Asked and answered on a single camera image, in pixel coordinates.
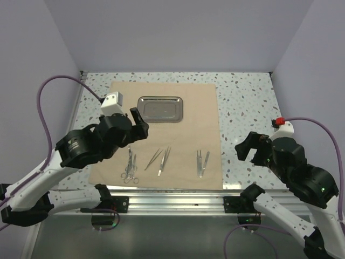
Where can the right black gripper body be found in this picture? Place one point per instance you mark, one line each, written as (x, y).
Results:
(278, 169)

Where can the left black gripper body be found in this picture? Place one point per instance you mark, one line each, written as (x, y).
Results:
(128, 140)

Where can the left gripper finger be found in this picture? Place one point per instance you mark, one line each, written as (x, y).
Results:
(136, 116)
(140, 131)

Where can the steel tweezers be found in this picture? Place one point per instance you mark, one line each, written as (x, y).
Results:
(167, 152)
(155, 156)
(162, 163)

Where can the steel surgical scissors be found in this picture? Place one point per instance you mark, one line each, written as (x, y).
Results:
(131, 162)

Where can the steel ring-handled clamp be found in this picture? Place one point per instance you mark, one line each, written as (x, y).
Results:
(127, 174)

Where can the steel scalpel handle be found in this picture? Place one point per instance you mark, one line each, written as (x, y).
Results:
(205, 162)
(198, 163)
(200, 172)

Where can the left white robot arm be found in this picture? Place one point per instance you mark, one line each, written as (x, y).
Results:
(32, 199)

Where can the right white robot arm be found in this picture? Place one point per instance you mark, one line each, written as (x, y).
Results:
(322, 238)

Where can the stainless steel instrument tray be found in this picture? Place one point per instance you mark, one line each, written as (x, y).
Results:
(160, 109)

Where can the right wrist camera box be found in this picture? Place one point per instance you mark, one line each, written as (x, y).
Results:
(282, 128)

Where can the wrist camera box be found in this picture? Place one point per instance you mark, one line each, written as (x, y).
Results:
(282, 128)
(112, 104)

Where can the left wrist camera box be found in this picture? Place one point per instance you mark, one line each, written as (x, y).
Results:
(112, 104)

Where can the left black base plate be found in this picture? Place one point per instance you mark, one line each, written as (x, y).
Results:
(119, 204)

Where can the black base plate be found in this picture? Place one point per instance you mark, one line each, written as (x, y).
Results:
(238, 205)
(119, 204)

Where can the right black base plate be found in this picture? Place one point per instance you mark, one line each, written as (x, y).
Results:
(238, 205)

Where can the aluminium mounting rail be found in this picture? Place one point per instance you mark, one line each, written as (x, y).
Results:
(169, 202)

